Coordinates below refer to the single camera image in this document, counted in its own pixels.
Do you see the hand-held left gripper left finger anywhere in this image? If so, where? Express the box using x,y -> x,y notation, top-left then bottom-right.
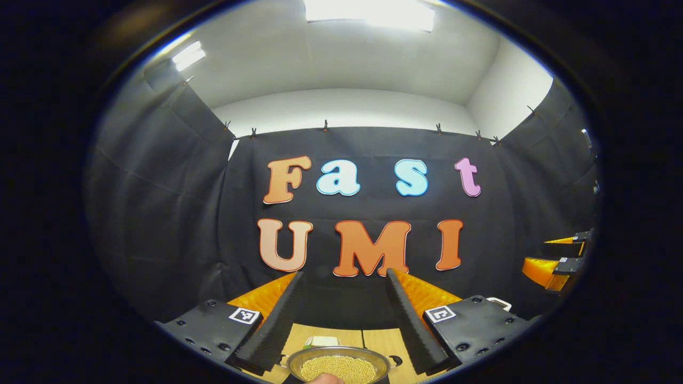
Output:
155,271 -> 306,377

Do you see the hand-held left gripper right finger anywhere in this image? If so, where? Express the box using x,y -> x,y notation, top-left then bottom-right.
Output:
386,268 -> 534,375

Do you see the stainless steel pot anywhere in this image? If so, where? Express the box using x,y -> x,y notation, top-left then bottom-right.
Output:
281,346 -> 404,384

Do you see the pile of yellow soybeans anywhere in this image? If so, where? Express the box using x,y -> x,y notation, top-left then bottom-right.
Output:
300,355 -> 377,384

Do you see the ceiling light panel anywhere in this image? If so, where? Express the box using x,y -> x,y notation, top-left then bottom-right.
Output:
304,0 -> 435,33
171,41 -> 207,73

